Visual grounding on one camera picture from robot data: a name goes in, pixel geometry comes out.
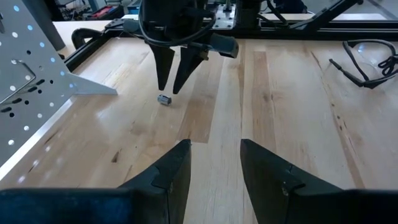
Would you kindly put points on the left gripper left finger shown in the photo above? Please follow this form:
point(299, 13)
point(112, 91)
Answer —
point(93, 205)

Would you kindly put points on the black table clamp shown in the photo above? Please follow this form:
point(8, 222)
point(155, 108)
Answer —
point(84, 34)

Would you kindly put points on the black-framed safety glasses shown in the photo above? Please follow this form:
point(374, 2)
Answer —
point(345, 71)

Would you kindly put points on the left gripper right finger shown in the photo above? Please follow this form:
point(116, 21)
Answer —
point(311, 205)

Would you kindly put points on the black aluminium table frame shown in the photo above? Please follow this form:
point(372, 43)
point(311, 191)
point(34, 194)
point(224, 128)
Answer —
point(342, 32)

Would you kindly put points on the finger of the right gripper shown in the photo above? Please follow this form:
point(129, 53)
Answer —
point(162, 65)
point(186, 70)

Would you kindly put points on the black equipment case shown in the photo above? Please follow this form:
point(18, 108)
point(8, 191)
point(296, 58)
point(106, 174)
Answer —
point(104, 12)

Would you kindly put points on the white metal pegboard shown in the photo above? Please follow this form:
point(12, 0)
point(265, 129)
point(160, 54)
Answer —
point(31, 46)

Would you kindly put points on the black cylinder bottle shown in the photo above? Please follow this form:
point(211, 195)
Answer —
point(43, 21)

